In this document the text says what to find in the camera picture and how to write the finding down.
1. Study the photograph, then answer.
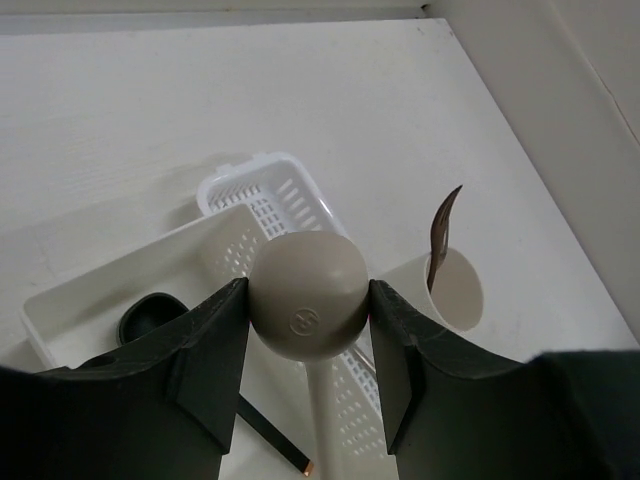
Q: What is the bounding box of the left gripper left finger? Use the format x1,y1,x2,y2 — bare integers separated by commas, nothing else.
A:
1,279,249,479

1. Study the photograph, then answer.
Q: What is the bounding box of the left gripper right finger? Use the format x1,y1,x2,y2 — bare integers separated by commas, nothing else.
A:
369,280,639,479

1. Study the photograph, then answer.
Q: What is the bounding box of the black plastic spoon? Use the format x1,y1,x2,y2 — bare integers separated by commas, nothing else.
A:
118,292,314,477

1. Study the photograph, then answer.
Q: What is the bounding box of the brown wooden fork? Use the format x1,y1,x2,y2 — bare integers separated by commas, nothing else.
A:
426,185,463,293

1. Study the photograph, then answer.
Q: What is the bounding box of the beige plastic spoon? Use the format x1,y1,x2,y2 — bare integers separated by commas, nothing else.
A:
248,231,369,479

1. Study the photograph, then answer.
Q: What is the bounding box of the white paper cup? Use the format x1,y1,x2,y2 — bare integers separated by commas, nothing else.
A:
380,248,484,332

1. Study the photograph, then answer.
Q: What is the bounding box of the white square box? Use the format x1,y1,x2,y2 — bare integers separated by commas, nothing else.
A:
21,204,269,369

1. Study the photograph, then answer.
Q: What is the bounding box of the white perforated tray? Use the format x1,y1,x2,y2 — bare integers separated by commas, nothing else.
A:
196,152,389,460

